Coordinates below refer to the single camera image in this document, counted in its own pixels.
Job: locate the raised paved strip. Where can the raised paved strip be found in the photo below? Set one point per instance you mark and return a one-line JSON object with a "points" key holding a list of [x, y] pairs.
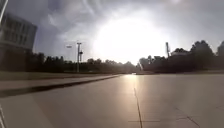
{"points": [[43, 82]]}

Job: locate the large glass-fronted building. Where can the large glass-fronted building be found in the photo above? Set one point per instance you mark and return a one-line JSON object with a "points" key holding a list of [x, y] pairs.
{"points": [[16, 36]]}

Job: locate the dark kerb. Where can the dark kerb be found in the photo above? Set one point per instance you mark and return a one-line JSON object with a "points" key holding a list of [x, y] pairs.
{"points": [[50, 87]]}

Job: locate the grey concrete slab pavement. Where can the grey concrete slab pavement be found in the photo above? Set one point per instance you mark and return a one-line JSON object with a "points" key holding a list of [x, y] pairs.
{"points": [[100, 103]]}

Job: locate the pole with sign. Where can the pole with sign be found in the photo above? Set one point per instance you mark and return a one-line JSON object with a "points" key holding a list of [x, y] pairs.
{"points": [[78, 56]]}

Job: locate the row of dark trees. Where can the row of dark trees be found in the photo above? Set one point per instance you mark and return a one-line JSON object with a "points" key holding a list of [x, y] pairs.
{"points": [[196, 58]]}

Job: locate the grass strip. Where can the grass strip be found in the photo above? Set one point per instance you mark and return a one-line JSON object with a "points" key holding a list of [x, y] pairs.
{"points": [[50, 75]]}

